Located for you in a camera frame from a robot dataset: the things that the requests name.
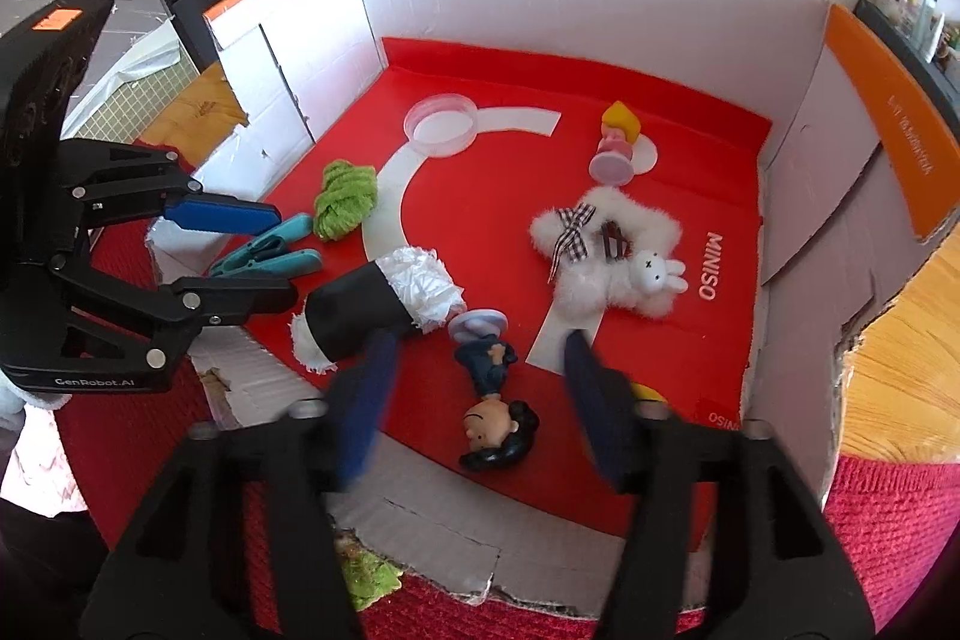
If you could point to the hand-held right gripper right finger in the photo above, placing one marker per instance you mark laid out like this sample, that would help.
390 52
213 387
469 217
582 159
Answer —
592 400

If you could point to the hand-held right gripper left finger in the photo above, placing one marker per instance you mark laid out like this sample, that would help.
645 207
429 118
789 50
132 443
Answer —
367 400

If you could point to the side table with dark cloth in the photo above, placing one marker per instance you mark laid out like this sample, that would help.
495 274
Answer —
915 59

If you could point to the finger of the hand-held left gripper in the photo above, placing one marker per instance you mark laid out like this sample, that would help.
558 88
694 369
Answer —
240 299
217 214

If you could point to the orange cardboard box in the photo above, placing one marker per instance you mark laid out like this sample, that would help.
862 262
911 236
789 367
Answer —
675 347

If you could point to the teal plastic clip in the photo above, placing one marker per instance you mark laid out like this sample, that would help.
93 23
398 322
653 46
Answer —
300 260

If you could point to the white plastic sheet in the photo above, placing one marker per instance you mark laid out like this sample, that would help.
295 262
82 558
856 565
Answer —
124 78

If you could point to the black-haired boy figurine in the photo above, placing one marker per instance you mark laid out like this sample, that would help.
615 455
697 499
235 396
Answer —
491 377

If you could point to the black tube with white tissue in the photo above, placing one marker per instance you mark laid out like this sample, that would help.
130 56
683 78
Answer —
360 310

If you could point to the red knitted table mat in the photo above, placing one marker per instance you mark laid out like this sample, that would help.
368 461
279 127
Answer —
892 520

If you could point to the yellow plastic cap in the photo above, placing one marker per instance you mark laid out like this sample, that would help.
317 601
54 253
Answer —
649 394

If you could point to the row of bottles and boxes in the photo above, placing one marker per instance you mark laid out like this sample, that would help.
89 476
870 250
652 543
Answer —
930 25

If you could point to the white plush rabbit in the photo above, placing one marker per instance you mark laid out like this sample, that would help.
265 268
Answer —
615 265

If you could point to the clear round plastic container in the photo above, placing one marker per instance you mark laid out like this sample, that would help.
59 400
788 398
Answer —
440 123

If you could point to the pink figurine with yellow hair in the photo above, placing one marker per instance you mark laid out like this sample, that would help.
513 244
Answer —
616 149

